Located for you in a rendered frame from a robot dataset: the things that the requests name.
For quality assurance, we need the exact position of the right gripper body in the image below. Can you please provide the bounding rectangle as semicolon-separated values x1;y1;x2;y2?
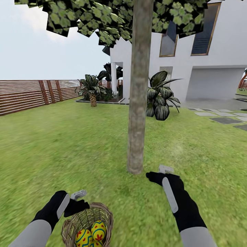
149;171;163;185

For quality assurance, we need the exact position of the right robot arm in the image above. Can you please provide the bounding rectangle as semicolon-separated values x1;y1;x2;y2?
145;165;217;247

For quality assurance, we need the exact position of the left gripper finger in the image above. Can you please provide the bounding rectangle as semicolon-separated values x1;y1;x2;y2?
84;202;90;210

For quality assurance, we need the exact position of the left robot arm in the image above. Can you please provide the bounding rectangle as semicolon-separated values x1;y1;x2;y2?
8;190;90;247

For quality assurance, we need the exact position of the wicker basket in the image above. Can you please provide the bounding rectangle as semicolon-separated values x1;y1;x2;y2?
61;202;114;247

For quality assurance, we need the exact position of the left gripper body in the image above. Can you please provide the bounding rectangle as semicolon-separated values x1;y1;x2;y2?
64;198;85;217

